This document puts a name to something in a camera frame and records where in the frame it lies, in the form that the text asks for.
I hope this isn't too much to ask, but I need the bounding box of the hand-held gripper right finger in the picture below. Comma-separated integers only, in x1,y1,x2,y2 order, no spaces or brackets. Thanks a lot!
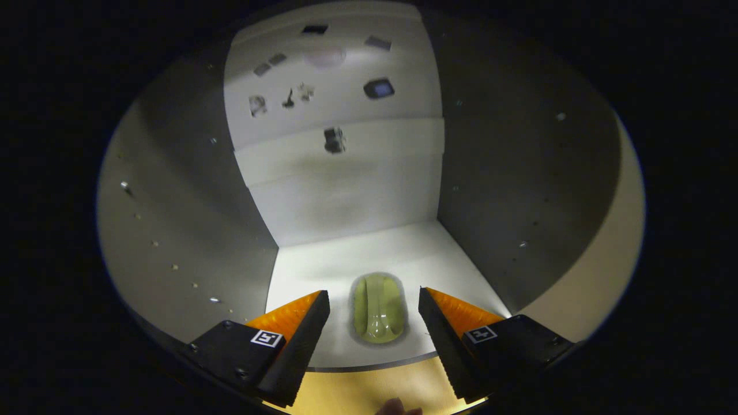
417,286,577,404

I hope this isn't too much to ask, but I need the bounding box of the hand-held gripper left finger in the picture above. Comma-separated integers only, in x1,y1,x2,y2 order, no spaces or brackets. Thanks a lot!
184,289,331,408

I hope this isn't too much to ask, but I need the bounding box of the green oval case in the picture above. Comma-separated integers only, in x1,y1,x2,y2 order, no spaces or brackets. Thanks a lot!
348,272,409,347

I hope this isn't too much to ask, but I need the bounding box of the grey cabinet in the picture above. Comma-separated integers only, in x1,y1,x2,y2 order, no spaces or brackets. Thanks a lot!
96,0,622,374

